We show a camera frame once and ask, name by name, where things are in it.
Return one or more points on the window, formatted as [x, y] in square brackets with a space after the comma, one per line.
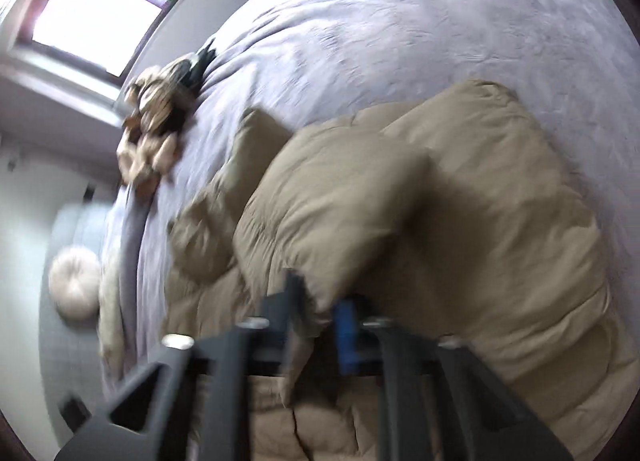
[95, 1]

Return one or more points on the black garment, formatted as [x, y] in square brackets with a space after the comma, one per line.
[197, 66]

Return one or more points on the cream quilted blanket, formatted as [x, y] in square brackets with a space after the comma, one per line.
[111, 311]

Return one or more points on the round white cushion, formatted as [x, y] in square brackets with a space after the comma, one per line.
[75, 286]

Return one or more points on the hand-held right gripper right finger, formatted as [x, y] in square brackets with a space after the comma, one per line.
[346, 336]

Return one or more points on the tan puffer jacket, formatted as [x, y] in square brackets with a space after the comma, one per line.
[450, 221]

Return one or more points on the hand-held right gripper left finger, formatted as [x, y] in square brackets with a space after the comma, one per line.
[292, 326]

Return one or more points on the beige striped garment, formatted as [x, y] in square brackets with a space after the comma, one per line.
[150, 131]

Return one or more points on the white quilted pillow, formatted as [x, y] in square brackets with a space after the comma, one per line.
[70, 341]

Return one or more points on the purple embossed blanket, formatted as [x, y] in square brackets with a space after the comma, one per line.
[360, 41]

